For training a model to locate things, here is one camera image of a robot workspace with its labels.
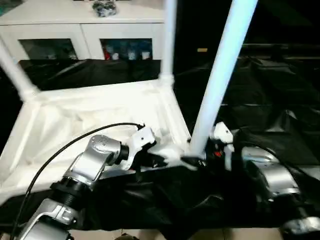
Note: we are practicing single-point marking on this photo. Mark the white plastic table top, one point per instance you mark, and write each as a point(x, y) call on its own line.
point(75, 112)

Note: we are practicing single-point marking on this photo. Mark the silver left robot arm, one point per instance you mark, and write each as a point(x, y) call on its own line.
point(87, 160)

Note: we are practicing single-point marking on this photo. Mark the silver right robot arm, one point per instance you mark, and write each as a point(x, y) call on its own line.
point(275, 175)

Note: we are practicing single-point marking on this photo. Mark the black plastic mat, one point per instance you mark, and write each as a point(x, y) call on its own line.
point(275, 100)

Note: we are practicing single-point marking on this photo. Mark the dark metal rod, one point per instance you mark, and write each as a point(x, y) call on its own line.
point(280, 46)

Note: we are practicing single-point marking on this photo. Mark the white cabinet with glass doors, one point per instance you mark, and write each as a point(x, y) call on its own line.
point(75, 27)

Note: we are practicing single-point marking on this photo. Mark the clear bag of black parts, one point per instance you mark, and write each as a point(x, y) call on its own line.
point(104, 7)

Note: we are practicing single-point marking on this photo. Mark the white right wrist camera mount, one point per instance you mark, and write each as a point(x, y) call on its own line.
point(223, 135)

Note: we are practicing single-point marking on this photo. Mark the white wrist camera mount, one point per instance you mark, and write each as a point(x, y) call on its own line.
point(223, 135)
point(140, 140)

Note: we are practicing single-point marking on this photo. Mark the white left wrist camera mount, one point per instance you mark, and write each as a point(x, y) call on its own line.
point(140, 140)

